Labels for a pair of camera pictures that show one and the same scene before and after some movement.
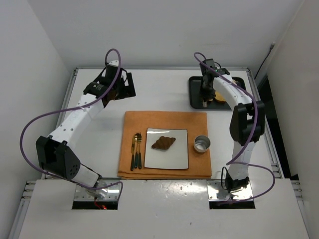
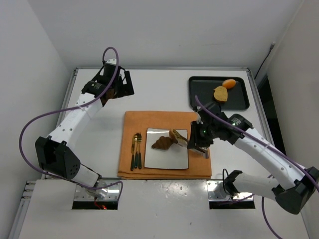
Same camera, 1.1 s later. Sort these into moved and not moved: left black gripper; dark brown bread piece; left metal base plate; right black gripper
Moved: right black gripper
Not moved: dark brown bread piece; left black gripper; left metal base plate
